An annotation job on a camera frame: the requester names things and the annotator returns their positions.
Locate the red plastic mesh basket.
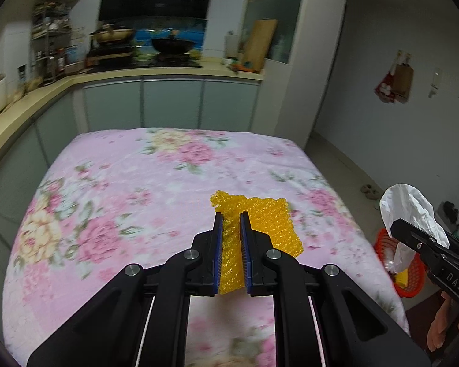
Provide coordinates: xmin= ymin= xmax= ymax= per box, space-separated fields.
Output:
xmin=374 ymin=228 xmax=425 ymax=299

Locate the gas stove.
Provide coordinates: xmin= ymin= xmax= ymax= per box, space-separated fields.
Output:
xmin=134 ymin=51 xmax=203 ymax=69

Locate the pink floral blanket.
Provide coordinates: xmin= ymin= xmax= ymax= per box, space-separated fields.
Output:
xmin=2 ymin=127 xmax=412 ymax=367

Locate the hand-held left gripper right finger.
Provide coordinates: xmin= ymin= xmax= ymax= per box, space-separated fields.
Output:
xmin=240 ymin=211 xmax=431 ymax=367

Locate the red hanging bag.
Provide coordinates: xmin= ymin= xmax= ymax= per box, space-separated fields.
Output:
xmin=375 ymin=63 xmax=398 ymax=104

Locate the frosted glass window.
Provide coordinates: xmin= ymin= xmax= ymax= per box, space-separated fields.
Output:
xmin=239 ymin=0 xmax=307 ymax=64

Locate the black wok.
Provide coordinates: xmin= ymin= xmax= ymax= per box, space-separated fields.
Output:
xmin=152 ymin=32 xmax=196 ymax=56

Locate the golden cooking pot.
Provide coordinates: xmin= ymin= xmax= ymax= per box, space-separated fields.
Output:
xmin=90 ymin=24 xmax=135 ymax=44

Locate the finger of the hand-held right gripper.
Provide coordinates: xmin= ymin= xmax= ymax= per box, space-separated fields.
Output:
xmin=390 ymin=218 xmax=450 ymax=255

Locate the clear plastic bottle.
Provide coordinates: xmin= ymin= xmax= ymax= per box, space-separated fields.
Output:
xmin=224 ymin=31 xmax=240 ymax=60

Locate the white plastic bag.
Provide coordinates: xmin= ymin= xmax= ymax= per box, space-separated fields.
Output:
xmin=379 ymin=183 xmax=450 ymax=274

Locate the blue scenic backsplash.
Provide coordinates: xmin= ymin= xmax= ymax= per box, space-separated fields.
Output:
xmin=132 ymin=17 xmax=207 ymax=56

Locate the brown paper hanging bag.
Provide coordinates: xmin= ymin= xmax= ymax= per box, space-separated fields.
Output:
xmin=390 ymin=63 xmax=414 ymax=104

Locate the wooden cutting board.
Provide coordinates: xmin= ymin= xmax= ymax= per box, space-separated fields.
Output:
xmin=243 ymin=19 xmax=278 ymax=70

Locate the metal kitchen rack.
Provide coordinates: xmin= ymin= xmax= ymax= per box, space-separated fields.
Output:
xmin=31 ymin=2 xmax=87 ymax=85

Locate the beige kitchen counter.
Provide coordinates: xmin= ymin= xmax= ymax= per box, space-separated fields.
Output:
xmin=0 ymin=55 xmax=264 ymax=184

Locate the small orange kitchen item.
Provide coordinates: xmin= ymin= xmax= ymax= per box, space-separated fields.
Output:
xmin=231 ymin=61 xmax=261 ymax=73

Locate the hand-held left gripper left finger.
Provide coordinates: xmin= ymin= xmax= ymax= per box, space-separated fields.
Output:
xmin=26 ymin=211 xmax=225 ymax=367

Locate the person's right hand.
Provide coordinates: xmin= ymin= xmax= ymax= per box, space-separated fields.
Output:
xmin=424 ymin=290 xmax=459 ymax=352

